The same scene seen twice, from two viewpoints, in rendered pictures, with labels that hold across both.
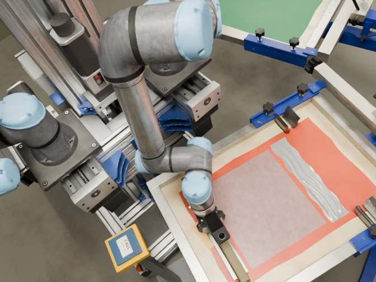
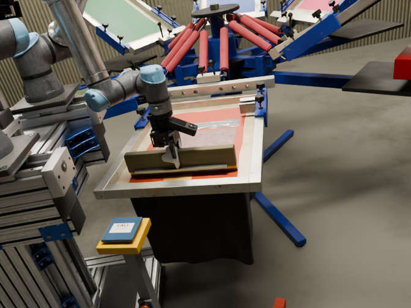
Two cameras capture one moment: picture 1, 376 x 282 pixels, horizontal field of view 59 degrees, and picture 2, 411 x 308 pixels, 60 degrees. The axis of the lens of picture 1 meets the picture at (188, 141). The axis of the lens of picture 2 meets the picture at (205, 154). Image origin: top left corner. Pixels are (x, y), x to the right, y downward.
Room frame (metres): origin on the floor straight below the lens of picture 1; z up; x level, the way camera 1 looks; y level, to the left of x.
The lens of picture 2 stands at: (-0.26, 0.98, 1.64)
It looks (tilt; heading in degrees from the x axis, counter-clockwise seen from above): 29 degrees down; 296
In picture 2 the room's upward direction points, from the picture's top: 12 degrees counter-clockwise
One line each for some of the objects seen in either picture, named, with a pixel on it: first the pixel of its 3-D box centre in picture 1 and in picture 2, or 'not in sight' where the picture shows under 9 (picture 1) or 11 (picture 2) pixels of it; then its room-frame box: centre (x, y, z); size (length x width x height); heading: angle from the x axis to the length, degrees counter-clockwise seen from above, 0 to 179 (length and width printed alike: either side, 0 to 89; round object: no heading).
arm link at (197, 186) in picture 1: (197, 190); (153, 84); (0.35, 0.02, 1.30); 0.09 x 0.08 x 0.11; 160
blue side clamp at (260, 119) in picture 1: (284, 109); (150, 117); (0.70, -0.41, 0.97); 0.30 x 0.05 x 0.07; 101
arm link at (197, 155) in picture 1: (193, 158); (131, 84); (0.45, 0.00, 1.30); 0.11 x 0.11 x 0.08; 70
